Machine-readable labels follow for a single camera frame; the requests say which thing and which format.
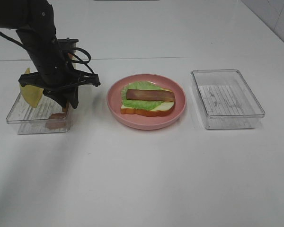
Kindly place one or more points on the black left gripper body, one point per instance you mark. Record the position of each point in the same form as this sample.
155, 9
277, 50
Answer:
57, 75

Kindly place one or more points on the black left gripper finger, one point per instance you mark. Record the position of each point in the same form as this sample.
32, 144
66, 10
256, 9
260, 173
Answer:
58, 98
70, 95

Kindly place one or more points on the bacon strip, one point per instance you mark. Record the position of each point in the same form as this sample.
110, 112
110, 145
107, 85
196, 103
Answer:
57, 120
150, 95

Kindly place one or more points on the yellow cheese slice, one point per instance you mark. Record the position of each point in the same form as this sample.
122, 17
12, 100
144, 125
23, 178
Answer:
31, 94

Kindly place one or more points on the green lettuce leaf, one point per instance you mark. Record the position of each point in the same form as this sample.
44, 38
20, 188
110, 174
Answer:
140, 104

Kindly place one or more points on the bread slice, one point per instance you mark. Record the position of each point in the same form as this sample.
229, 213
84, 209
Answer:
72, 58
162, 110

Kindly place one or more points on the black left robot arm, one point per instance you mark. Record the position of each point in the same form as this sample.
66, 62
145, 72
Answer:
30, 25

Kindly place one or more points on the clear left plastic container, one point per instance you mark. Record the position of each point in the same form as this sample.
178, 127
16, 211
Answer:
28, 120

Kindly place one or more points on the clear plastic container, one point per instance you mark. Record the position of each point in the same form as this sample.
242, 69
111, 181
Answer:
28, 120
225, 100

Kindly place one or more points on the pink round plate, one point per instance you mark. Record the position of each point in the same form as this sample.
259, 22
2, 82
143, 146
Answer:
143, 122

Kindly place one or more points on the clear right plastic container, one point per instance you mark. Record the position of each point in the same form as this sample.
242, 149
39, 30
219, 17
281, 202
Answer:
225, 100

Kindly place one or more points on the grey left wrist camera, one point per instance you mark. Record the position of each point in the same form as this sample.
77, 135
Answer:
67, 44

